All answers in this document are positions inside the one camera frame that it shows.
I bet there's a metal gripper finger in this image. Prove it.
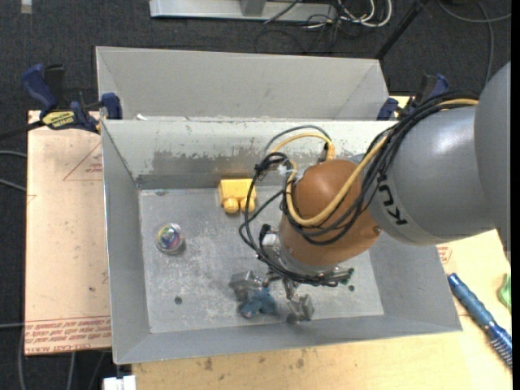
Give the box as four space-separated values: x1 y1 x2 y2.
227 269 262 302
285 292 316 325

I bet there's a blue toy animal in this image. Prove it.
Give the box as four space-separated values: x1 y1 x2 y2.
237 288 280 321

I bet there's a grey metal bin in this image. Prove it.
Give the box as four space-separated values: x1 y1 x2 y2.
95 45 463 366

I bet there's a clear iridescent glass ball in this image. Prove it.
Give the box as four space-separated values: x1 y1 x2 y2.
155 222 187 256

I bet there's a yellow toy block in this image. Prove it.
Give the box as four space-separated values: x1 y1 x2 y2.
217 177 258 215

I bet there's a blue ribbed tool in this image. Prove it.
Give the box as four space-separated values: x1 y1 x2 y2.
446 272 512 367

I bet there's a brown cardboard board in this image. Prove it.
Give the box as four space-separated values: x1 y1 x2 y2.
24 109 455 358

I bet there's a pale green thing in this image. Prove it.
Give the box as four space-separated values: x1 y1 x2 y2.
496 273 512 313

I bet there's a black cylinder on white bracket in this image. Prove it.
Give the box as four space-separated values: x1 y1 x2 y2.
258 223 280 249

